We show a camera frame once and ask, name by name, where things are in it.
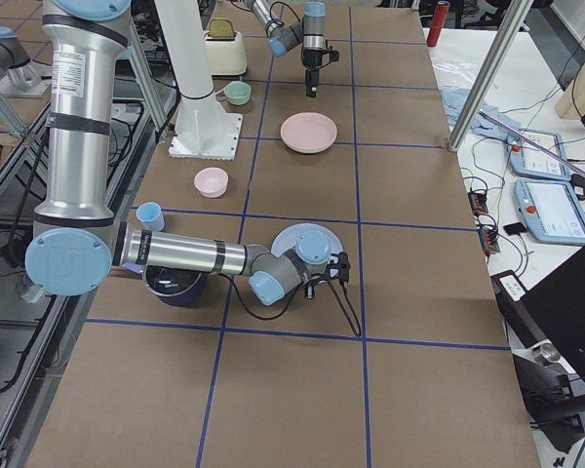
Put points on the far teach pendant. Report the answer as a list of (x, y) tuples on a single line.
[(527, 161)]

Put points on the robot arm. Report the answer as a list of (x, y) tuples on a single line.
[(307, 31), (76, 236)]

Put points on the black box with label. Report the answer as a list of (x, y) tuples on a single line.
[(509, 291)]

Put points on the light blue cup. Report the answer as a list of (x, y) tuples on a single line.
[(151, 216)]

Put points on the teach pendant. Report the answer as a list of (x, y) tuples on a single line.
[(550, 211), (527, 161)]

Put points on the dark red cylinder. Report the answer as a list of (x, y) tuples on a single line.
[(437, 23)]

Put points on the aluminium frame post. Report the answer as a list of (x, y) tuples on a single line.
[(499, 47)]

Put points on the blue plate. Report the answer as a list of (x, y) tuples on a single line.
[(288, 237)]

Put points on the black laptop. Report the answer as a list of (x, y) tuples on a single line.
[(557, 307)]

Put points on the dark blue pot with lid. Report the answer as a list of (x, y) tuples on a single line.
[(174, 286)]

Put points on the cream toaster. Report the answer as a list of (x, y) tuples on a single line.
[(225, 48)]

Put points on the pink bowl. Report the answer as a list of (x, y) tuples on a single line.
[(211, 182)]

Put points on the green bowl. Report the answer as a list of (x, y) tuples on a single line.
[(237, 93)]

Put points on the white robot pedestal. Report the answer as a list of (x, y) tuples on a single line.
[(203, 129)]

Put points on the pink plate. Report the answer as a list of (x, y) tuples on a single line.
[(308, 132)]

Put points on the clear plastic bag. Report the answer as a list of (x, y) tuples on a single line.
[(453, 73)]

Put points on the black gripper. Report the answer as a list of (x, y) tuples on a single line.
[(311, 292), (311, 58)]

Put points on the near teach pendant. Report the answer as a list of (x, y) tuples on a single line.
[(550, 211)]

